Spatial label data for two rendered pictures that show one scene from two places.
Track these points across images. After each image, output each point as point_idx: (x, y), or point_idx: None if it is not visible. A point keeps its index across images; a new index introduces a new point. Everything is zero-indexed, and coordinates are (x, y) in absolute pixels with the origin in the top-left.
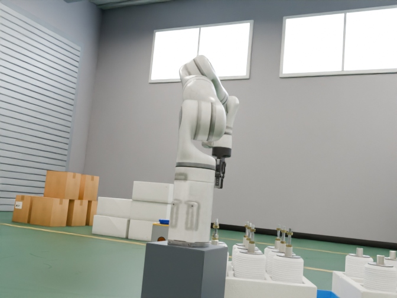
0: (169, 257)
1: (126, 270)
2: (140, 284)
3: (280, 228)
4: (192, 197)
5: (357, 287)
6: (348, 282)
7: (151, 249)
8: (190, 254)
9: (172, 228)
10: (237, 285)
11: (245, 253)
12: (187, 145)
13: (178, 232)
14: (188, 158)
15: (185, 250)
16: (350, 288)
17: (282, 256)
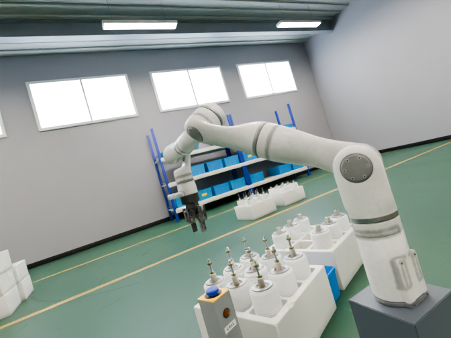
0: (437, 320)
1: None
2: None
3: (245, 239)
4: (408, 245)
5: (321, 251)
6: (303, 251)
7: (421, 327)
8: (447, 302)
9: (410, 289)
10: (300, 302)
11: (284, 272)
12: (392, 194)
13: (415, 288)
14: (394, 207)
15: (443, 302)
16: (308, 255)
17: (297, 257)
